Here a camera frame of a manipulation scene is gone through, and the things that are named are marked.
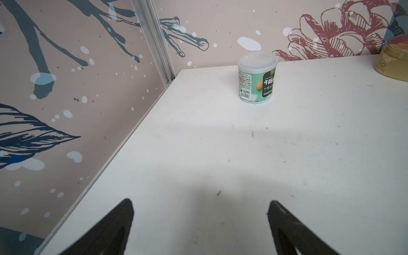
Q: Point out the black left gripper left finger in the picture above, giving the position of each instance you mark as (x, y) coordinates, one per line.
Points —
(109, 236)

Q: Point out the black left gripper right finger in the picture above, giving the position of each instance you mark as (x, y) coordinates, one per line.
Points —
(291, 236)

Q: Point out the yellow round tin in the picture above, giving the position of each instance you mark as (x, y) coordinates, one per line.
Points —
(393, 58)

